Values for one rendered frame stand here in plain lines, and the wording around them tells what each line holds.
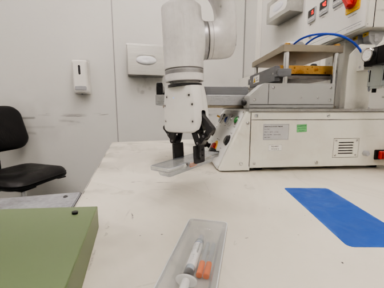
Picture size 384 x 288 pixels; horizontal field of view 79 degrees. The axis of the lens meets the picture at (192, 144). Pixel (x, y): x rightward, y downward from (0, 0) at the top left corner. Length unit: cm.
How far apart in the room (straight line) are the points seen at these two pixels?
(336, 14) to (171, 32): 62
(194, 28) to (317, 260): 43
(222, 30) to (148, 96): 169
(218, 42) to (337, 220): 39
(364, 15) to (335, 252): 67
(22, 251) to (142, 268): 12
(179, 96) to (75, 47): 181
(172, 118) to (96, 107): 169
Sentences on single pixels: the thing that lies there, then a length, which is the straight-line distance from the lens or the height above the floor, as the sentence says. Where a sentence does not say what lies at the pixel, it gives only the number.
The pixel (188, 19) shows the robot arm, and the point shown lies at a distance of 51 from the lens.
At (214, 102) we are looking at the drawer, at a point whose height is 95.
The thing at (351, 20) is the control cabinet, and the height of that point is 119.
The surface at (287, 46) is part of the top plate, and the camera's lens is 76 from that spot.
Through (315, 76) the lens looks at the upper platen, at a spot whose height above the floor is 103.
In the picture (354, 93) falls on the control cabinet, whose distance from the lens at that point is 84.
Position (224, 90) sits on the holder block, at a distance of 72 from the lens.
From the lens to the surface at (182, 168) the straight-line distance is 48.
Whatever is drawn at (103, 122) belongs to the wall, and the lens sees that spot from 217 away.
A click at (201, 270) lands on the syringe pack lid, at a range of 26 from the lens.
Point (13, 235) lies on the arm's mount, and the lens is 34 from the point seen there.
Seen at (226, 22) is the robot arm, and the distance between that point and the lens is 53.
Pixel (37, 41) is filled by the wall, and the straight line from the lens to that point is 232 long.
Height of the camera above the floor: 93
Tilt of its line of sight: 9 degrees down
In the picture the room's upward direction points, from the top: straight up
